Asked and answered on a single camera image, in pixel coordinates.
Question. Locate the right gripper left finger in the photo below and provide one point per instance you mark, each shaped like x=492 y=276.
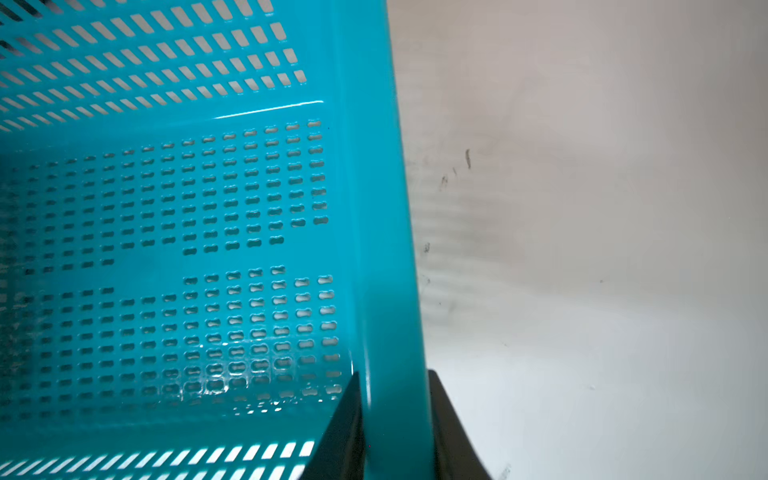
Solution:
x=340 y=454

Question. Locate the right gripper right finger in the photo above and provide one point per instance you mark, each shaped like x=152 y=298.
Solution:
x=455 y=457

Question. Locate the teal plastic basket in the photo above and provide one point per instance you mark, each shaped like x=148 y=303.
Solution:
x=206 y=247

